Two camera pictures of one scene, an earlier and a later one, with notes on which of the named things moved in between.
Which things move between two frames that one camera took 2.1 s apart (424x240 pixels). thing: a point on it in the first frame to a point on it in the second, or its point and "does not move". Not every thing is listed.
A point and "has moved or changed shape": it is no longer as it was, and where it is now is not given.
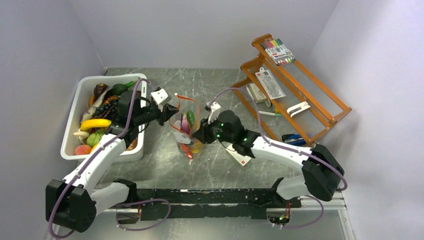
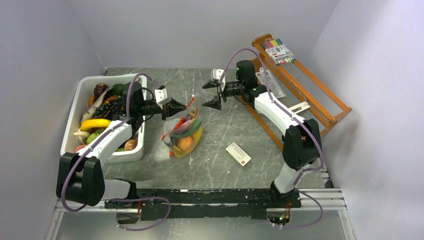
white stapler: (298, 109) does not move
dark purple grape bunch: (106, 109) does not move
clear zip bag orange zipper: (185, 121) has moved or changed shape
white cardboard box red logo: (242, 159) does not move
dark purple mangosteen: (98, 89) does not move
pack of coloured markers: (279, 53) does not move
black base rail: (225, 204) does not move
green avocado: (119, 89) does not move
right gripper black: (203, 133) to (216, 103)
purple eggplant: (185, 127) has moved or changed shape
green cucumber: (191, 117) to (195, 125)
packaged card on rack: (270, 86) does not move
